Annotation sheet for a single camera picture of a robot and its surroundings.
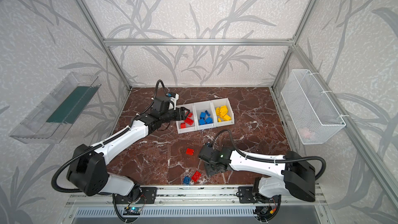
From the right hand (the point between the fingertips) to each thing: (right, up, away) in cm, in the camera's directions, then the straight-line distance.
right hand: (210, 163), depth 79 cm
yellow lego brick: (+9, +27, +21) cm, 35 cm away
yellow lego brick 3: (+11, +21, +20) cm, 31 cm away
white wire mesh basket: (+42, +26, -19) cm, 52 cm away
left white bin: (-11, +28, +20) cm, 36 cm away
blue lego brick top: (-5, +23, +23) cm, 32 cm away
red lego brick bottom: (-7, -6, 0) cm, 10 cm away
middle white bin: (-6, +28, +25) cm, 38 cm away
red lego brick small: (-17, +17, +15) cm, 28 cm away
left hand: (-12, +29, +4) cm, 32 cm away
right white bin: (+5, +30, +27) cm, 41 cm away
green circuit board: (-37, -19, -8) cm, 42 cm away
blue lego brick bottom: (-12, -8, -2) cm, 15 cm away
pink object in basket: (+45, +17, -7) cm, 49 cm away
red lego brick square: (-12, +4, +7) cm, 14 cm away
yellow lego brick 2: (+8, +24, +22) cm, 33 cm away
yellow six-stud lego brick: (+5, +25, +22) cm, 34 cm away
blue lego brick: (-2, +24, +22) cm, 33 cm away
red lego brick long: (-13, +24, +17) cm, 32 cm away
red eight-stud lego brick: (-14, +19, +19) cm, 31 cm away
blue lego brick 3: (-6, +19, +19) cm, 28 cm away
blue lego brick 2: (-1, +20, +20) cm, 28 cm away
